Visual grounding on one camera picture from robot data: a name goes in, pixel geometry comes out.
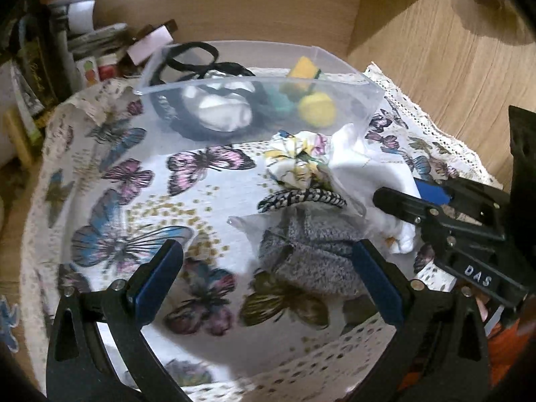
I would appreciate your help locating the yellow rectangular sponge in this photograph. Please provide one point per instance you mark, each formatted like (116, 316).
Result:
(303, 69)

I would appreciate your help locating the floral scrunchie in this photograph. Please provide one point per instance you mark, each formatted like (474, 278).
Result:
(295, 157)

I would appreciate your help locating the white rolled socks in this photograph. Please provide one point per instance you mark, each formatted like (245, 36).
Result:
(220, 106)

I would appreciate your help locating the black headband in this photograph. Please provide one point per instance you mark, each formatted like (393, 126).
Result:
(190, 60)

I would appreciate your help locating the orange cloth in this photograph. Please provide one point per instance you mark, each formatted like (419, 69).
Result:
(508, 347)

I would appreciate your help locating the wooden cabinet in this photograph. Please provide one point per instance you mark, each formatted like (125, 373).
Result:
(293, 4)

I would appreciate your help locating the pink box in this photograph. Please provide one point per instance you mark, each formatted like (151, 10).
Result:
(148, 44)

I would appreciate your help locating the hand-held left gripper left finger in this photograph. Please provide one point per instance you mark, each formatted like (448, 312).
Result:
(161, 274)

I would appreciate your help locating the yellow round sponge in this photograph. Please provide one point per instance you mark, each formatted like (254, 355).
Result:
(317, 108)

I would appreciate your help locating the fruit label jar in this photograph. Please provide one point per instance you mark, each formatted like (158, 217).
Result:
(90, 71)

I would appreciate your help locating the white cloth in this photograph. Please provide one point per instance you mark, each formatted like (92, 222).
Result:
(368, 167)

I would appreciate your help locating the stack of books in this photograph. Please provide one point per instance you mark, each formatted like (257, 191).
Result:
(63, 50)

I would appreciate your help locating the grey fuzzy sock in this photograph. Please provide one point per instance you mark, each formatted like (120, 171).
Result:
(307, 251)

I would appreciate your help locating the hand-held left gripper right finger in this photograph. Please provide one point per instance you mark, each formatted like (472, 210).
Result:
(377, 284)

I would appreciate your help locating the butterfly print tablecloth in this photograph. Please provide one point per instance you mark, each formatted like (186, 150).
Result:
(138, 201)

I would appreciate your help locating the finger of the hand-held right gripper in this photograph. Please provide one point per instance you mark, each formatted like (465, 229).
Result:
(439, 228)
(433, 190)

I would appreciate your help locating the clear plastic container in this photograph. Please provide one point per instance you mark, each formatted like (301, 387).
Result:
(268, 88)

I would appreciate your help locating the teal scrunchie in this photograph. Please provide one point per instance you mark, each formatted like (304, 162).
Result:
(278, 100)

